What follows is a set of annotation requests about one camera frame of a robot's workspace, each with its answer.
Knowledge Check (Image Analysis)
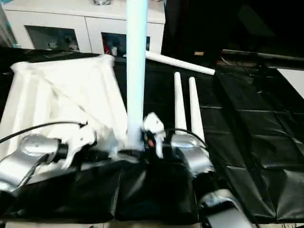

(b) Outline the white plastic table leg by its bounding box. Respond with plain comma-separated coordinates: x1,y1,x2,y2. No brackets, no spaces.
173,72,188,132
188,77,206,144
125,0,149,153
145,50,216,76

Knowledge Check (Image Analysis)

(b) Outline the white plastic table top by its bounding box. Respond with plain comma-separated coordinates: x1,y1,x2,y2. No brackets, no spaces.
0,54,143,168

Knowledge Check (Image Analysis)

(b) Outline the black work surface mat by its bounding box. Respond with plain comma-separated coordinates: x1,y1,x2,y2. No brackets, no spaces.
0,47,304,224

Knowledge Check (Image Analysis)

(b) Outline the white glass-door cabinet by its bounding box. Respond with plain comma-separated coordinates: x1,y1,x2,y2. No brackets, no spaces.
0,0,166,57

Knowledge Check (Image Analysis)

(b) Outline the dark black cabinet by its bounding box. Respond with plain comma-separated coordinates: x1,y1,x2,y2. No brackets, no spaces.
162,0,304,67

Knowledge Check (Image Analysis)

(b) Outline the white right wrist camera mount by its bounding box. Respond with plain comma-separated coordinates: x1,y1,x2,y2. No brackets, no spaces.
142,112,167,159

